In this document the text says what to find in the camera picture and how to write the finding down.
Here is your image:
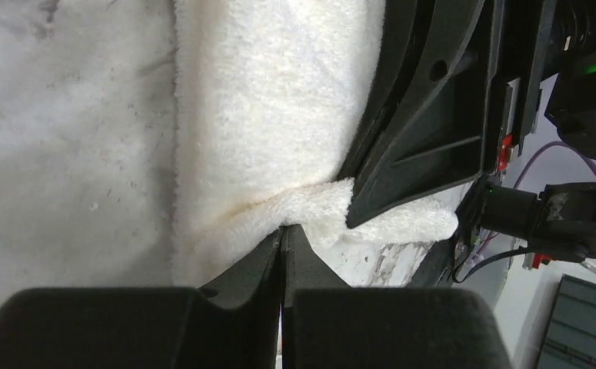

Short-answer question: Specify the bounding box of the white towel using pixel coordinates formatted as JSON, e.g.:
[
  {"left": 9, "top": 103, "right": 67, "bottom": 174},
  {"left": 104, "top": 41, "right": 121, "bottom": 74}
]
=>
[{"left": 0, "top": 1, "right": 458, "bottom": 304}]

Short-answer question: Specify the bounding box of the grey storage crate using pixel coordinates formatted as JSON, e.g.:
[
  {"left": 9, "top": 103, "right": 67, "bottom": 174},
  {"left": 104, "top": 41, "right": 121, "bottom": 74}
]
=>
[{"left": 535, "top": 275, "right": 596, "bottom": 368}]

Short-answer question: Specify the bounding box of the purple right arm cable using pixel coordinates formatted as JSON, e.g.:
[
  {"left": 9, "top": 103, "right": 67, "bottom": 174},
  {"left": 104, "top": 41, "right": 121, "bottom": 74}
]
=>
[{"left": 473, "top": 141, "right": 596, "bottom": 261}]

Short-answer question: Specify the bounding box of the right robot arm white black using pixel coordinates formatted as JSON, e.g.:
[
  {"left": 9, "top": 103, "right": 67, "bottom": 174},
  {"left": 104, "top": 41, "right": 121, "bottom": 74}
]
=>
[{"left": 339, "top": 1, "right": 596, "bottom": 228}]

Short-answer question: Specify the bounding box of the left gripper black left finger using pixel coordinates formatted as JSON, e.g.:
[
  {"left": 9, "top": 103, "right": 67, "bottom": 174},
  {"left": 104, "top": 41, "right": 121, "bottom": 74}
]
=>
[{"left": 0, "top": 231, "right": 281, "bottom": 368}]

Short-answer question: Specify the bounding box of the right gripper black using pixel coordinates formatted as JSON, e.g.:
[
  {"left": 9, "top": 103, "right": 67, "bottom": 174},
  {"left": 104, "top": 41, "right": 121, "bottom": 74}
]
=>
[{"left": 338, "top": 1, "right": 557, "bottom": 228}]

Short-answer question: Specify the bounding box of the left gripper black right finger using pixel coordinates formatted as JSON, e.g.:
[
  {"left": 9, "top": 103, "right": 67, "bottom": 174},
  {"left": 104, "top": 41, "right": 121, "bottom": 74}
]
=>
[{"left": 281, "top": 225, "right": 511, "bottom": 368}]

